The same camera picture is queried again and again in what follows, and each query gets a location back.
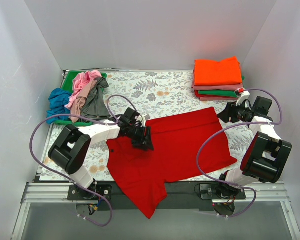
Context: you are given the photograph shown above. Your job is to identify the red t shirt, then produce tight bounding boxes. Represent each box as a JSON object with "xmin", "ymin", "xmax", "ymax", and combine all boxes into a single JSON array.
[
  {"xmin": 107, "ymin": 107, "xmax": 237, "ymax": 219},
  {"xmin": 194, "ymin": 90, "xmax": 205, "ymax": 98}
]

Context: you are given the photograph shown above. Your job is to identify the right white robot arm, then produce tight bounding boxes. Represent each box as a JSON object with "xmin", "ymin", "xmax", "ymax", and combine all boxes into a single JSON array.
[{"xmin": 215, "ymin": 96, "xmax": 292, "ymax": 199}]

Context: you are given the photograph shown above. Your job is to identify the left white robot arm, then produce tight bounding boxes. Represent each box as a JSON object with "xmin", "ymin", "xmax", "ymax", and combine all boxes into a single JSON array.
[{"xmin": 48, "ymin": 107, "xmax": 154, "ymax": 200}]

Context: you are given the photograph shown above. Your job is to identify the folded green t shirt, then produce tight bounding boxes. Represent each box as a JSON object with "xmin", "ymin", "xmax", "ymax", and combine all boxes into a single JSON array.
[{"xmin": 198, "ymin": 76, "xmax": 245, "ymax": 98}]

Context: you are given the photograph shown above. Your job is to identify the folded light pink t shirt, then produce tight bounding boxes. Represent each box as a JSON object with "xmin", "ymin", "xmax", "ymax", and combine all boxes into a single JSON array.
[{"xmin": 199, "ymin": 96, "xmax": 237, "ymax": 101}]

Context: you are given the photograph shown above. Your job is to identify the folded red t shirt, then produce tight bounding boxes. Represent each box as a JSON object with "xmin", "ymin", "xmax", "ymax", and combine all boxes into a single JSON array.
[{"xmin": 194, "ymin": 90, "xmax": 205, "ymax": 98}]

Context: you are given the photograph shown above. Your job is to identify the floral table mat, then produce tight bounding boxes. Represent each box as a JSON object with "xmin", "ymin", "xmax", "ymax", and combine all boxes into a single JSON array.
[{"xmin": 37, "ymin": 70, "xmax": 253, "ymax": 182}]

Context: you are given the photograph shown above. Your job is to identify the folded orange t shirt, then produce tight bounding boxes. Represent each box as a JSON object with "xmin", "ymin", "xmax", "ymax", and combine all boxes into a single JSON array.
[{"xmin": 194, "ymin": 56, "xmax": 242, "ymax": 86}]

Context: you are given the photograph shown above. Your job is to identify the grey t shirt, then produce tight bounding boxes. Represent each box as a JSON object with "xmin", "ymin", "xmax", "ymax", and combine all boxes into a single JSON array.
[{"xmin": 80, "ymin": 76, "xmax": 111, "ymax": 120}]

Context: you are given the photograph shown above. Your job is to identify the blue t shirt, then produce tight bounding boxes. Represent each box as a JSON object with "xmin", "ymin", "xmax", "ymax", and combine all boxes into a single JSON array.
[{"xmin": 46, "ymin": 88, "xmax": 72, "ymax": 118}]

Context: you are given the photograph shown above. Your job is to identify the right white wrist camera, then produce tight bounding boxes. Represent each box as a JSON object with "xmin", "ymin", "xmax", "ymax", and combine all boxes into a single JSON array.
[{"xmin": 235, "ymin": 87, "xmax": 250, "ymax": 106}]

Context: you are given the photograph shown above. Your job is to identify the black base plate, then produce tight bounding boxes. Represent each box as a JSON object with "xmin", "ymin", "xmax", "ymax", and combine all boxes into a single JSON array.
[{"xmin": 67, "ymin": 180, "xmax": 247, "ymax": 211}]

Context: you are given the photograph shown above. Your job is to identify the aluminium frame rail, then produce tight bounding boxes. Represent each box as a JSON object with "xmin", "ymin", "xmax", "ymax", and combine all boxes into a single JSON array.
[{"xmin": 21, "ymin": 181, "xmax": 300, "ymax": 240}]

